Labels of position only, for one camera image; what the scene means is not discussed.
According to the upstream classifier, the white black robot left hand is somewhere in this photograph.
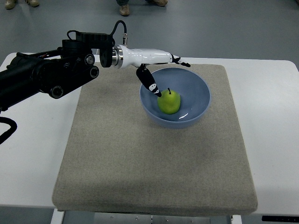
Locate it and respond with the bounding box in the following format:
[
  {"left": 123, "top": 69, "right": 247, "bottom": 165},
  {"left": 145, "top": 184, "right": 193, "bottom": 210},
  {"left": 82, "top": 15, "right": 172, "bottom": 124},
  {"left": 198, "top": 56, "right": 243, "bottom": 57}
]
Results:
[{"left": 112, "top": 45, "right": 190, "bottom": 97}]

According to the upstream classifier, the green pear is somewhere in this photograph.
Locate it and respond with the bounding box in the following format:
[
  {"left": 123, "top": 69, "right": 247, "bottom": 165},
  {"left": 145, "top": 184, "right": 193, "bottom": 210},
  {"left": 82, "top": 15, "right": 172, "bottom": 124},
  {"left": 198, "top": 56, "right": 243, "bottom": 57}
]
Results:
[{"left": 157, "top": 88, "right": 181, "bottom": 114}]

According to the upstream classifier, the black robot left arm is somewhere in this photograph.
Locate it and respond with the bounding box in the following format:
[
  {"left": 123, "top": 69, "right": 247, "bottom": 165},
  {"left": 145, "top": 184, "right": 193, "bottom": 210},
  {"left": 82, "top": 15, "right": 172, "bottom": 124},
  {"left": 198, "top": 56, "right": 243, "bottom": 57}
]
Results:
[{"left": 0, "top": 30, "right": 116, "bottom": 111}]

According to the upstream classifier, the blue bowl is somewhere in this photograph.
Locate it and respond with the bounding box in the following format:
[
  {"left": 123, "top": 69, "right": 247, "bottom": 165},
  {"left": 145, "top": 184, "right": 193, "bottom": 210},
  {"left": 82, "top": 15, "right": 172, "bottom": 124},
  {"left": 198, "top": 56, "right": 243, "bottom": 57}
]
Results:
[{"left": 139, "top": 68, "right": 212, "bottom": 129}]

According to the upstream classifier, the person in tan boots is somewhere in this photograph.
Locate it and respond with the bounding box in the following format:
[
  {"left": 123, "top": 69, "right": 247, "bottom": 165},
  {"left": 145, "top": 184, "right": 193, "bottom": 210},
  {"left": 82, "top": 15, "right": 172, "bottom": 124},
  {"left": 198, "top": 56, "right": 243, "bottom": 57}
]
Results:
[{"left": 116, "top": 0, "right": 168, "bottom": 17}]

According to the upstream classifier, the beige fabric mat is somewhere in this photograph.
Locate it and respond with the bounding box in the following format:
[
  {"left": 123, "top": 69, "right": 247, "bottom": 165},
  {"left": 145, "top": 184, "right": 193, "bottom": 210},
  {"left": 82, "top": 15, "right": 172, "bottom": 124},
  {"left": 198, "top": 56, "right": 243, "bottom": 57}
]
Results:
[{"left": 52, "top": 64, "right": 258, "bottom": 216}]

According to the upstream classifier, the person in dark trousers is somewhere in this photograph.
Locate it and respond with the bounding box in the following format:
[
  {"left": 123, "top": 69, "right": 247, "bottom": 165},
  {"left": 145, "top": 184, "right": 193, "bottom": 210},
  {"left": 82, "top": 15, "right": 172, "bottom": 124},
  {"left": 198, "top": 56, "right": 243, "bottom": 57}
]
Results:
[{"left": 4, "top": 0, "right": 40, "bottom": 10}]

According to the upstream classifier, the black table control panel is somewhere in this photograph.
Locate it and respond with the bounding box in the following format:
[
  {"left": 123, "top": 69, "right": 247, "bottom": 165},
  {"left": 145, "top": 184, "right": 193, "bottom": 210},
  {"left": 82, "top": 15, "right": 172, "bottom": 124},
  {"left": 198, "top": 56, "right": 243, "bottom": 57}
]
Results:
[{"left": 262, "top": 216, "right": 299, "bottom": 223}]

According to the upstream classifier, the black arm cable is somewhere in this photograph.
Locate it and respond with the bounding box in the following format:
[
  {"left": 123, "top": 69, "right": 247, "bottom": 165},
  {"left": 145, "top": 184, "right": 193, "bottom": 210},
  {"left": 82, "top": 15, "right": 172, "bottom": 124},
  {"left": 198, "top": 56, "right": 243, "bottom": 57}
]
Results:
[{"left": 0, "top": 116, "right": 18, "bottom": 145}]

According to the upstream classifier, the metal table frame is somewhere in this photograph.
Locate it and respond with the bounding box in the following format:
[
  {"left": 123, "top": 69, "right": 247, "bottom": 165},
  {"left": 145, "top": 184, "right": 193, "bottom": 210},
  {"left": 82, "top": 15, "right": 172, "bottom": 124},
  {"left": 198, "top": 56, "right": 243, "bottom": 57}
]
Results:
[{"left": 51, "top": 209, "right": 242, "bottom": 224}]

